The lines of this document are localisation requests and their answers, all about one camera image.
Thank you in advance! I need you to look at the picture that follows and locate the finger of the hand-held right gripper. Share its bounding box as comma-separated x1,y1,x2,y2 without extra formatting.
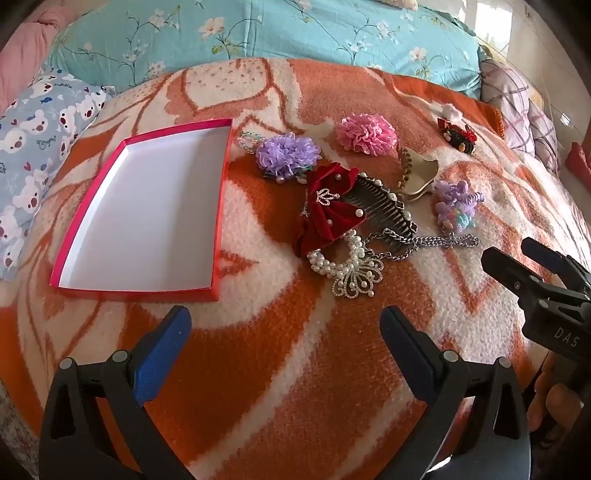
521,237,591,289
480,247,555,301

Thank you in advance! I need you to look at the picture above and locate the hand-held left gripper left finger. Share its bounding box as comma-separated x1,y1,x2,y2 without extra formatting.
39,305,195,480

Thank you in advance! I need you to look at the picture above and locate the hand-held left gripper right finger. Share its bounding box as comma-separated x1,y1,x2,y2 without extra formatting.
379,305,532,480

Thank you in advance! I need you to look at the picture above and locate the colourful bead hair tie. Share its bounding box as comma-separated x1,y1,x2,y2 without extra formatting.
436,209,479,234

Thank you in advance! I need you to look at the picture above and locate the silver chain necklace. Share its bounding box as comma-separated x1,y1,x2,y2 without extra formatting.
365,228,481,263

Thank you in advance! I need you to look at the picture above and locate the purple spiral hair tie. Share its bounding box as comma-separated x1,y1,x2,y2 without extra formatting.
433,180,486,215

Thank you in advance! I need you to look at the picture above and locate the white pearl hair ornament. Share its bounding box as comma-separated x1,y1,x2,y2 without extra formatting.
307,231,385,300

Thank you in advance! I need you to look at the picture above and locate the beige claw hair clip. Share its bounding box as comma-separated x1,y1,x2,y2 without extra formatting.
394,147,439,202

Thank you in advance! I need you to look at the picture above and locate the dark pearl-edged hair comb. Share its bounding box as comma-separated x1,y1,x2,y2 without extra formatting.
342,172,419,237

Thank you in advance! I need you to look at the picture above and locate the red shallow cardboard box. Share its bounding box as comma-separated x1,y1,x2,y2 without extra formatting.
49,118,234,303

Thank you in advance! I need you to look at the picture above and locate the small red bow hair clip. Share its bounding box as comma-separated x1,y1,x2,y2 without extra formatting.
437,117,478,153

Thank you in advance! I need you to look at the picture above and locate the red velvet bow hair clip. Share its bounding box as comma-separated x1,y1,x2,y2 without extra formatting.
292,161,368,259

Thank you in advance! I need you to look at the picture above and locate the pink flower hair clip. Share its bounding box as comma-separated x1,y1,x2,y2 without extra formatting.
335,114,399,157

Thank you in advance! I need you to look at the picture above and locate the purple flower hair clip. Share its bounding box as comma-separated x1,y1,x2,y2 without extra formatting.
255,132,322,183

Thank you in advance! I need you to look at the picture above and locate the person's right hand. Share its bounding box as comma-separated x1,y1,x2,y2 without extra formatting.
526,354,591,446

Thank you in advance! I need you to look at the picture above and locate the red cloth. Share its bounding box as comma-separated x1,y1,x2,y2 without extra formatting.
566,142,591,191

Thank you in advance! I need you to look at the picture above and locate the orange and cream blanket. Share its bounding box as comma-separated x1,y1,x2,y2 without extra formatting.
0,58,591,480

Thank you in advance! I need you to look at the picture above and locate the purple plaid pillow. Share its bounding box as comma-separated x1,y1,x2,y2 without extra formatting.
480,59,561,172

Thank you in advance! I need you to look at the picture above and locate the blue bear print pillow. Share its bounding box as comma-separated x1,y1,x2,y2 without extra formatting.
0,68,109,281

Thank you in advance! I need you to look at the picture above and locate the pink quilt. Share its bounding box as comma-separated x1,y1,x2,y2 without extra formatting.
0,8,70,116

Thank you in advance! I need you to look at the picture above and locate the teal floral pillow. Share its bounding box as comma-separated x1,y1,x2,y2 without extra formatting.
48,0,485,100

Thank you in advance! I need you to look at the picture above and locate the clear bead bracelet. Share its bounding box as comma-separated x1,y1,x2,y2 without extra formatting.
238,130,266,152

